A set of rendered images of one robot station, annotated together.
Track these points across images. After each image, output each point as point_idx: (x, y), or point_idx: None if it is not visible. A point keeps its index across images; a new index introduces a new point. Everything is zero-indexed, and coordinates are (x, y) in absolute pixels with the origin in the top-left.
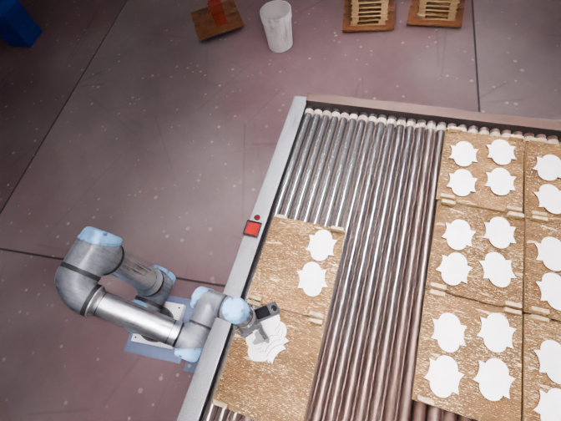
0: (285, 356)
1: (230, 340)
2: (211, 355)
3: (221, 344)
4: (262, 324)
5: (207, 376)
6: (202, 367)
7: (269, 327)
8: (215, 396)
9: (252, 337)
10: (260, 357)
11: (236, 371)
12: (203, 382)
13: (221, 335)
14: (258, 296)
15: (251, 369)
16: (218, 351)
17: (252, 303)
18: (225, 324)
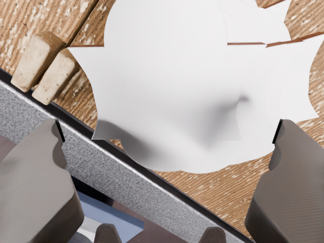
0: (319, 46)
1: (151, 169)
2: (162, 207)
3: (150, 186)
4: (166, 98)
5: (196, 223)
6: (174, 224)
7: (197, 72)
8: (247, 233)
9: (196, 157)
10: (263, 144)
11: (234, 190)
12: (203, 230)
13: (128, 180)
14: (27, 48)
15: (259, 162)
16: (160, 195)
17: (55, 86)
18: (105, 164)
